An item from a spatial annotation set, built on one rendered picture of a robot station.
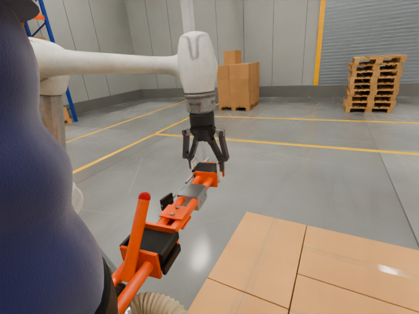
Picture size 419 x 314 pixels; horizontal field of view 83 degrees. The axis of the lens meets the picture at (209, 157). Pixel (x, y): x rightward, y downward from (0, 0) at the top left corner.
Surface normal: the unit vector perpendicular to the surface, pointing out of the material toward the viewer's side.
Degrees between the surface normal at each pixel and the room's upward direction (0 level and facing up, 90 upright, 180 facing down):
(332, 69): 90
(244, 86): 90
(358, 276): 0
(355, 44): 90
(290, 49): 90
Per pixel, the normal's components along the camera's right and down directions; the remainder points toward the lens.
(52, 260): 0.94, -0.32
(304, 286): -0.07, -0.92
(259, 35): -0.44, 0.37
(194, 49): -0.04, 0.23
